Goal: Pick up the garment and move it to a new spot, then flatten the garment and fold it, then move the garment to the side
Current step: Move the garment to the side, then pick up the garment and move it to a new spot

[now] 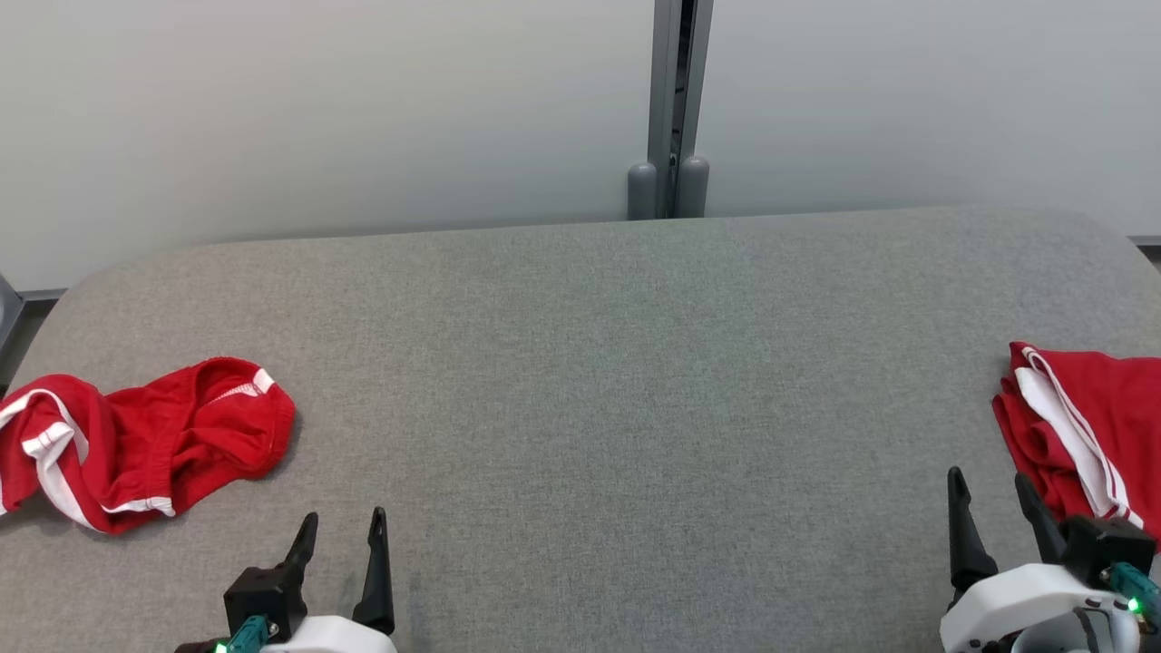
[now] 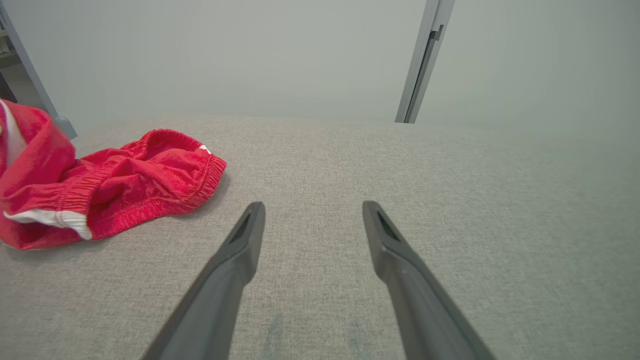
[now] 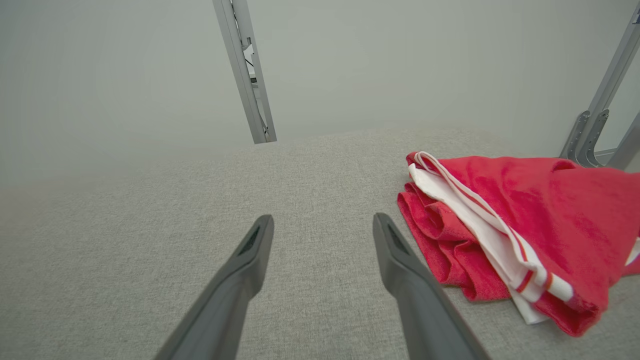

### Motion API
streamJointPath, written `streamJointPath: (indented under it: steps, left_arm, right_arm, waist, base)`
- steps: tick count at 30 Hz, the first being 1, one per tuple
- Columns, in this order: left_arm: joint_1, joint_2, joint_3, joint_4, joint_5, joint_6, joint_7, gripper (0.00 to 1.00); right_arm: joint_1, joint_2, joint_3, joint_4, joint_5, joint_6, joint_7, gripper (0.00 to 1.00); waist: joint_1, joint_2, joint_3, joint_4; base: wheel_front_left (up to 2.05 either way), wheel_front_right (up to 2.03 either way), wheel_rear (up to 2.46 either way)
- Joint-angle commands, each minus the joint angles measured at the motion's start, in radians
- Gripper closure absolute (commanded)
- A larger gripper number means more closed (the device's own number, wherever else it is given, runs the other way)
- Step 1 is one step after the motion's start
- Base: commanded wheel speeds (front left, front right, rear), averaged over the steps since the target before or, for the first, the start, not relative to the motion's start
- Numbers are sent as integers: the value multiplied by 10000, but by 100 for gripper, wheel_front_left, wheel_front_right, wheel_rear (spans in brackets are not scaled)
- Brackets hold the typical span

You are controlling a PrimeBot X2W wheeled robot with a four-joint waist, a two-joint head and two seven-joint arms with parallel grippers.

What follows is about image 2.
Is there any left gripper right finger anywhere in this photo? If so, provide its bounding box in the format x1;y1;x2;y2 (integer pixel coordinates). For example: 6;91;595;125
362;200;497;360

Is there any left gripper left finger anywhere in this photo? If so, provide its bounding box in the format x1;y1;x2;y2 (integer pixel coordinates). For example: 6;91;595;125
140;201;267;360

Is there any red shorts white stripe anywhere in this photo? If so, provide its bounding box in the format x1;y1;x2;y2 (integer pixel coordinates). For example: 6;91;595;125
0;97;228;251

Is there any grey metal partition post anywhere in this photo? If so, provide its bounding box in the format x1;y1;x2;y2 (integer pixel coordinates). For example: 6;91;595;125
394;0;456;125

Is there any grey left frame post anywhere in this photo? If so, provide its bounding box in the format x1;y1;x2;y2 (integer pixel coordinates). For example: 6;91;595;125
0;4;79;141

